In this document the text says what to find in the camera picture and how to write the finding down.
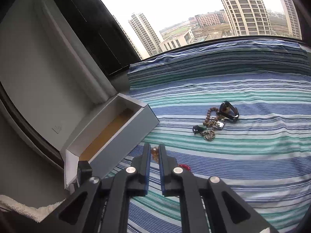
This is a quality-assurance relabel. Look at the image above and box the striped blue green bedsheet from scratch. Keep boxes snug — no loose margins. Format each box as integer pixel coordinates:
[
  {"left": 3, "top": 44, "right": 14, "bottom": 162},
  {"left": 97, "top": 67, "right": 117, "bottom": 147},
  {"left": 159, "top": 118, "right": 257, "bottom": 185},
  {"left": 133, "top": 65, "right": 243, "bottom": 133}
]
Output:
[{"left": 94, "top": 38, "right": 311, "bottom": 233}]

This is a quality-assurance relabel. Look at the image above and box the red bead amber bracelet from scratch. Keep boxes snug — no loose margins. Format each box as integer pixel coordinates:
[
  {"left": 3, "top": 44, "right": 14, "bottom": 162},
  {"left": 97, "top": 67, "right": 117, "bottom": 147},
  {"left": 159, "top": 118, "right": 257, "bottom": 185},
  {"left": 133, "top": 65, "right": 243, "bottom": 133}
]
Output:
[{"left": 151, "top": 146, "right": 191, "bottom": 172}]

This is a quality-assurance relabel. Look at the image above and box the brown wooden bead bracelet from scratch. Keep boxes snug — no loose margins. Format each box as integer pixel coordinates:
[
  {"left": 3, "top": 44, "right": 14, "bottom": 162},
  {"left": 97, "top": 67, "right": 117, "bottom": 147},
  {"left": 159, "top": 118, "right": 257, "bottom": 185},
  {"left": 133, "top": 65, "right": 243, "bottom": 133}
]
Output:
[{"left": 203, "top": 107, "right": 220, "bottom": 129}]

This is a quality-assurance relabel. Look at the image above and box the white towel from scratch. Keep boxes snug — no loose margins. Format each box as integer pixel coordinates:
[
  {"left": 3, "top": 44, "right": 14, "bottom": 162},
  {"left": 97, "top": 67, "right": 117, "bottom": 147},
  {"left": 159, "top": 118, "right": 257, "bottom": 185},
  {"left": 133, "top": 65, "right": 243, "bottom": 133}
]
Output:
[{"left": 1, "top": 195, "right": 63, "bottom": 223}]

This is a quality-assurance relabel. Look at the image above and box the dark green pendant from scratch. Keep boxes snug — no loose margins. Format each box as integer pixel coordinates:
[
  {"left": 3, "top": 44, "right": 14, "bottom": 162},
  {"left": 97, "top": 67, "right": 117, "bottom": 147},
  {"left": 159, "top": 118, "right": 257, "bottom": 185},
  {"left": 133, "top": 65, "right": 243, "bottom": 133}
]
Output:
[{"left": 192, "top": 125, "right": 206, "bottom": 134}]

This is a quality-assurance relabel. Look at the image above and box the white cardboard box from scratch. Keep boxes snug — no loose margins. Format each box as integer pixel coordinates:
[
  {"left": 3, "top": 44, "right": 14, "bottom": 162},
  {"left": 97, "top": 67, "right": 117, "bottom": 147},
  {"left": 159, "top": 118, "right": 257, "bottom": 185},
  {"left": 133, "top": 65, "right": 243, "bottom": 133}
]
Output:
[{"left": 60, "top": 93, "right": 159, "bottom": 189}]

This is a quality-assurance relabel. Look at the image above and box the black watch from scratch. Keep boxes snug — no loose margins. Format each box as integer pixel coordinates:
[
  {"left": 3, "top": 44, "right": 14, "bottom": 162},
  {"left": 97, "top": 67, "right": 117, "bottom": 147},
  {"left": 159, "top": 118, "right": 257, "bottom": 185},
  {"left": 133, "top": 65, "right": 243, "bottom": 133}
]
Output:
[{"left": 218, "top": 100, "right": 239, "bottom": 122}]

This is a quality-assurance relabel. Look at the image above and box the gold earrings and chain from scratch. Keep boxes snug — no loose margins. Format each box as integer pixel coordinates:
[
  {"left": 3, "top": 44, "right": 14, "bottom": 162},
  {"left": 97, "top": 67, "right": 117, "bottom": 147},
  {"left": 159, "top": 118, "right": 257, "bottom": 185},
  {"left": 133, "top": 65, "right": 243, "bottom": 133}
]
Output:
[{"left": 202, "top": 128, "right": 216, "bottom": 141}]

